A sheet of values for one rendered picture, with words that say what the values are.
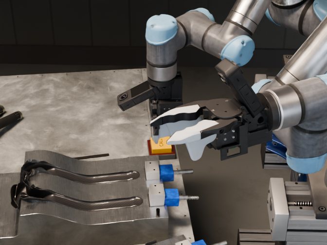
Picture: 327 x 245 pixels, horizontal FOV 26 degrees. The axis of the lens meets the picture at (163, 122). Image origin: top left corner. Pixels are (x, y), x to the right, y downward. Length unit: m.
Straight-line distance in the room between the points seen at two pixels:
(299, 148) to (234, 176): 2.03
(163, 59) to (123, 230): 0.46
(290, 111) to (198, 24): 0.56
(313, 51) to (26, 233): 0.87
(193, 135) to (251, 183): 2.19
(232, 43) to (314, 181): 0.39
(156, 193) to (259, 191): 1.48
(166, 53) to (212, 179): 1.69
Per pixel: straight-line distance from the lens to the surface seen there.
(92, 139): 2.24
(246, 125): 1.21
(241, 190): 3.28
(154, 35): 1.68
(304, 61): 1.41
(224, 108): 1.21
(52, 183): 1.90
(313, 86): 1.28
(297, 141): 1.33
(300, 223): 1.74
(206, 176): 3.34
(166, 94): 1.79
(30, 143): 2.26
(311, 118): 1.28
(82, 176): 1.97
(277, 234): 1.76
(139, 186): 1.92
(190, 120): 1.23
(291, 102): 1.24
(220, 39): 1.69
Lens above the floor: 2.15
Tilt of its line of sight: 36 degrees down
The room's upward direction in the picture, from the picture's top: straight up
